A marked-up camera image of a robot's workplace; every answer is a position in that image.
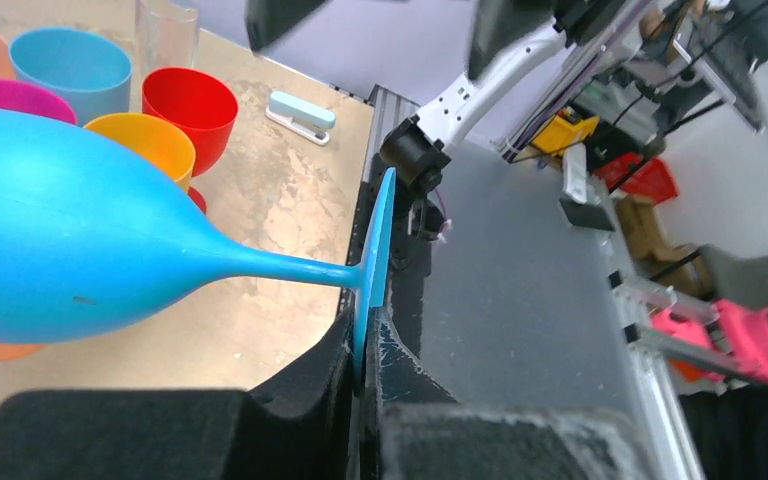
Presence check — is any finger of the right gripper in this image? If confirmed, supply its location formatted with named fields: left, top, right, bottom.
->
left=466, top=0, right=556, bottom=81
left=245, top=0, right=326, bottom=52

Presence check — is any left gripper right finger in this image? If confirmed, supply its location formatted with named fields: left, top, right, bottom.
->
left=360, top=308, right=649, bottom=479

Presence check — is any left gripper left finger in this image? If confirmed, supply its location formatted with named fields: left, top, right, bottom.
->
left=0, top=311, right=352, bottom=479

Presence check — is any clear wine glass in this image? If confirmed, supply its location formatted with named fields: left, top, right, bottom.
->
left=135, top=0, right=201, bottom=76

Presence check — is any red plastic wine glass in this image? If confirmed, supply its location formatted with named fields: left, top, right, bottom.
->
left=142, top=67, right=239, bottom=177

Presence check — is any light blue wine glass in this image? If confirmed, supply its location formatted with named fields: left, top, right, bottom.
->
left=8, top=27, right=133, bottom=126

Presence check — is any magenta plastic wine glass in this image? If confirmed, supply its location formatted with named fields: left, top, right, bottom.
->
left=0, top=79, right=78, bottom=125

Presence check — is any dark blue wine glass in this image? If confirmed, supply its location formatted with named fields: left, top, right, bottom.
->
left=0, top=100, right=399, bottom=392

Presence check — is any yellow plastic wine glass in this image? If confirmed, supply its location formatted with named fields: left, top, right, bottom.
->
left=84, top=113, right=196, bottom=193

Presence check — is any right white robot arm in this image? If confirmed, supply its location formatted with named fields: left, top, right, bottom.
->
left=379, top=1, right=623, bottom=197

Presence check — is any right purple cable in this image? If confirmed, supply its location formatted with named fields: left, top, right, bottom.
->
left=430, top=188, right=458, bottom=243

